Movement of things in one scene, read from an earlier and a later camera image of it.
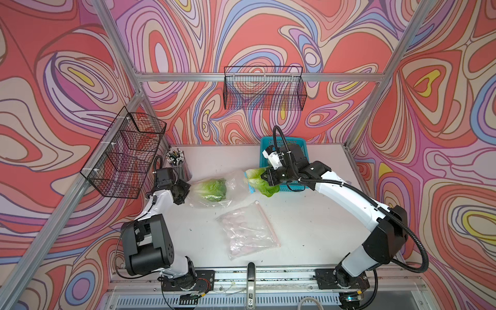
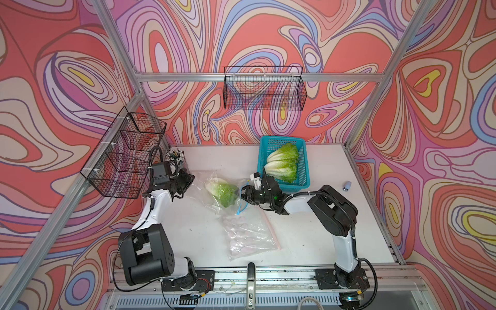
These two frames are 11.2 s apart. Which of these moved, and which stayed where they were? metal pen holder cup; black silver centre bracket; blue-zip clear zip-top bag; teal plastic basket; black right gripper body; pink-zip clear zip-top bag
Moved: black right gripper body; blue-zip clear zip-top bag
Stayed: pink-zip clear zip-top bag; black silver centre bracket; metal pen holder cup; teal plastic basket
